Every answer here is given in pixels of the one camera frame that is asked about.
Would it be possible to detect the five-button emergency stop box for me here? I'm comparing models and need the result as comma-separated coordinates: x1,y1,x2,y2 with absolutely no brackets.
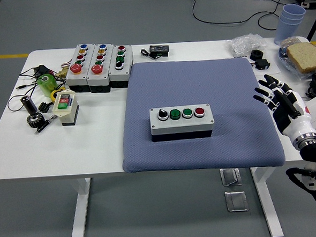
63,43,98,93
85,42,117,94

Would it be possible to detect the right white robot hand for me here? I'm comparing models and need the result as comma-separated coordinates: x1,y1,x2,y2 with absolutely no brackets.
251,71,316,143

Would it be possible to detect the white red-green switch box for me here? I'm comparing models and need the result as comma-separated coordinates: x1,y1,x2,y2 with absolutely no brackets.
50,87,81,128

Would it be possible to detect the stack of blue cups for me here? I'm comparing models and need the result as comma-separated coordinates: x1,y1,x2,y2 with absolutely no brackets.
271,3,309,47

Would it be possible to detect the white paper sheet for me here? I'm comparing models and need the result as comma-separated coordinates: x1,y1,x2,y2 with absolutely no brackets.
234,52,281,77

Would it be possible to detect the grey four-button control box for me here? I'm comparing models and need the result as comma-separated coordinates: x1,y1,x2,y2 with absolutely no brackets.
148,103,216,143

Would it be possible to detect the clear plastic bag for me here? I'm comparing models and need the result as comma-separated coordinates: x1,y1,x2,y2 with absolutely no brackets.
224,33,267,58

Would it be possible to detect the four-button selector switch box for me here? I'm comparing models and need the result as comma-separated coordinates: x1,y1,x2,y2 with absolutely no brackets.
106,43,136,89

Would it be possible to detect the green tape roll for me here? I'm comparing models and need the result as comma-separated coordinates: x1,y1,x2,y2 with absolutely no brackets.
36,73,58,99

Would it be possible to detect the brown bread piece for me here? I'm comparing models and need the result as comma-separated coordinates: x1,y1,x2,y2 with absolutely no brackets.
280,36,304,49

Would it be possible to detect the thin black wire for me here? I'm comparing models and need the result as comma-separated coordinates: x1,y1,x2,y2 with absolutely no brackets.
5,65,67,112

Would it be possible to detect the black meter cable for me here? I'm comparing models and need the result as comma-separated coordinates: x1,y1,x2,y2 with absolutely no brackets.
140,48,157,62

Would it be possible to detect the black ring part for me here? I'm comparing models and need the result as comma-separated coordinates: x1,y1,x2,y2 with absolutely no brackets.
250,49,264,61

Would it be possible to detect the small black servo block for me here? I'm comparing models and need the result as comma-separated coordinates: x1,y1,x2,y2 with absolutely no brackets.
251,58,270,71

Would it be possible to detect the dark metal cylinder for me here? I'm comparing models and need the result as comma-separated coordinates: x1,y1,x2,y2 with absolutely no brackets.
20,95,39,116

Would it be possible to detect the small black heat sink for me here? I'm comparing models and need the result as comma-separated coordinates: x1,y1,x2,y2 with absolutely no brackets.
37,101,54,114

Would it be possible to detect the black metal gear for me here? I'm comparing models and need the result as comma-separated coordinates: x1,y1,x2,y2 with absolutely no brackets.
26,112,46,130

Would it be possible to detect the white bread slice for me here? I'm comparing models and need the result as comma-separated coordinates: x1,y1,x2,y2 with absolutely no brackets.
285,42,316,75

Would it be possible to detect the black floor cable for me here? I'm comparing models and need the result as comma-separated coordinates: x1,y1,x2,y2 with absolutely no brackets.
176,0,307,37

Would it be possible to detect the yellow tape roll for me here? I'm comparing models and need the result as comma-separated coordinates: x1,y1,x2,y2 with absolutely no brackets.
49,86,67,101

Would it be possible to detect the white table leg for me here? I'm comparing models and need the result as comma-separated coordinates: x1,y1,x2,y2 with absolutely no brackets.
250,166,285,237
65,177,95,237

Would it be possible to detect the black digital meter module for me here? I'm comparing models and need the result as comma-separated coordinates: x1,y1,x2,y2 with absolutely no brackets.
148,44,171,58

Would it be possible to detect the black power adapter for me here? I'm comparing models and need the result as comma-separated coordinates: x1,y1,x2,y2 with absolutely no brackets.
34,64,55,78

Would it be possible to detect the black pen tool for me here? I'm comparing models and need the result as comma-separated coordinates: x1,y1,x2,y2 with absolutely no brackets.
33,113,59,135

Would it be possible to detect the metal floor outlet plate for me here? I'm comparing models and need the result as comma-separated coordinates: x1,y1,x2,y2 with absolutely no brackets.
219,168,243,187
224,190,250,213

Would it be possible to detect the blue-grey padded mat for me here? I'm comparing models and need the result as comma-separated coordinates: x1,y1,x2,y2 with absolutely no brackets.
116,54,287,175

